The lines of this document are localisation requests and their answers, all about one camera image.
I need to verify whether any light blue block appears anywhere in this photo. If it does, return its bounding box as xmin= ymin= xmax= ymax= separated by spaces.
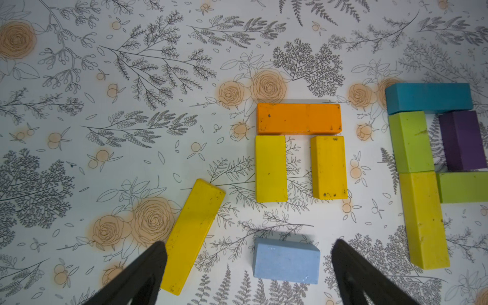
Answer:
xmin=252 ymin=238 xmax=320 ymax=285

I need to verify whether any teal block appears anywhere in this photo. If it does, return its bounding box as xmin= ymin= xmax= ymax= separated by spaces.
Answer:
xmin=385 ymin=83 xmax=474 ymax=115

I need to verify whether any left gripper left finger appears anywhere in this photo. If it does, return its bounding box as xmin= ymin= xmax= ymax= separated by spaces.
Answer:
xmin=86 ymin=241 xmax=168 ymax=304

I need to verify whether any orange long block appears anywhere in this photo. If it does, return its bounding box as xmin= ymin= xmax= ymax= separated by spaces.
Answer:
xmin=257 ymin=103 xmax=343 ymax=135

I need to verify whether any small yellow block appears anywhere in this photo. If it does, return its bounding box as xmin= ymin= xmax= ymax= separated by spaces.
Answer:
xmin=310 ymin=136 xmax=348 ymax=200
xmin=255 ymin=135 xmax=288 ymax=203

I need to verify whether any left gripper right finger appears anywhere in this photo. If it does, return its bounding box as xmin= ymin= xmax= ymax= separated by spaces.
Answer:
xmin=331 ymin=239 xmax=417 ymax=304

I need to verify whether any purple block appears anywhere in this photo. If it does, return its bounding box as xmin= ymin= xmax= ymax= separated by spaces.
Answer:
xmin=439 ymin=111 xmax=487 ymax=172

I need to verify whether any lime green block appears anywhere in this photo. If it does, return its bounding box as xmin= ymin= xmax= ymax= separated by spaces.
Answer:
xmin=436 ymin=172 xmax=488 ymax=203

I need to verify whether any long yellow block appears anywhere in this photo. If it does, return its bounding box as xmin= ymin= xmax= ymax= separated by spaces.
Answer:
xmin=161 ymin=179 xmax=225 ymax=296

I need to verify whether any green block small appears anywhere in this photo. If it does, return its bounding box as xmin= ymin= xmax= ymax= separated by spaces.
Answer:
xmin=389 ymin=111 xmax=435 ymax=174

